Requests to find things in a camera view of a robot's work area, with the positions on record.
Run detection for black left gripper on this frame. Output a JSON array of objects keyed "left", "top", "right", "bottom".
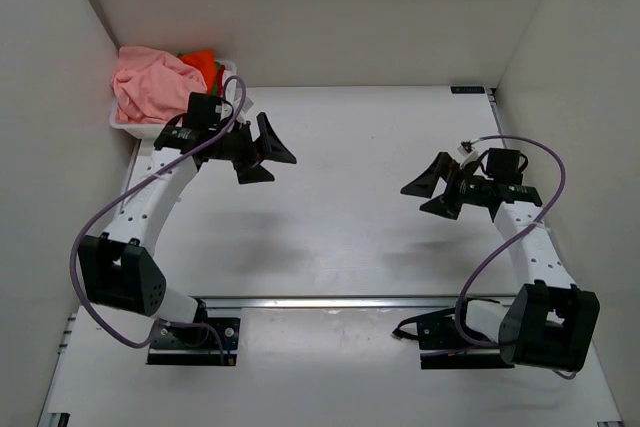
[{"left": 213, "top": 108, "right": 298, "bottom": 180}]

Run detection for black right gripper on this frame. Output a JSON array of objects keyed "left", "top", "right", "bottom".
[{"left": 401, "top": 153, "right": 492, "bottom": 220}]

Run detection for pink t shirt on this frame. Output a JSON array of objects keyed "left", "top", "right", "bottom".
[{"left": 111, "top": 46, "right": 207, "bottom": 124}]

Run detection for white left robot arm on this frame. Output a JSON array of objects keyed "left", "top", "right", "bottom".
[{"left": 70, "top": 113, "right": 297, "bottom": 346}]

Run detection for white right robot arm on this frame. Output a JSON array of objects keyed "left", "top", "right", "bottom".
[{"left": 393, "top": 148, "right": 600, "bottom": 378}]

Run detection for red garment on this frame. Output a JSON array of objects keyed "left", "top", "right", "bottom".
[{"left": 212, "top": 62, "right": 226, "bottom": 96}]

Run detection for white plastic basket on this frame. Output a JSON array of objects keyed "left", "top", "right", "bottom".
[{"left": 109, "top": 59, "right": 241, "bottom": 140}]

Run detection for black label plate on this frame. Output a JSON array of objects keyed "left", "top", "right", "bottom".
[{"left": 450, "top": 86, "right": 486, "bottom": 95}]

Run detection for orange t shirt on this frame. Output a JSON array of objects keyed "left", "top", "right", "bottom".
[{"left": 178, "top": 50, "right": 218, "bottom": 91}]

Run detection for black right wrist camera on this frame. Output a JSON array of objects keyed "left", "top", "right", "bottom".
[{"left": 485, "top": 148, "right": 529, "bottom": 185}]

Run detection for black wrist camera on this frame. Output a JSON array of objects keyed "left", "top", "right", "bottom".
[
  {"left": 485, "top": 148, "right": 529, "bottom": 185},
  {"left": 182, "top": 92, "right": 233, "bottom": 130}
]

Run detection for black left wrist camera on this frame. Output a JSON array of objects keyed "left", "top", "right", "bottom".
[{"left": 182, "top": 92, "right": 233, "bottom": 130}]

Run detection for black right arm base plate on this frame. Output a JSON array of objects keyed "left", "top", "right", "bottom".
[{"left": 392, "top": 307, "right": 513, "bottom": 370}]

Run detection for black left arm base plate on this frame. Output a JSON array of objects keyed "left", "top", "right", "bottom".
[{"left": 146, "top": 316, "right": 241, "bottom": 367}]

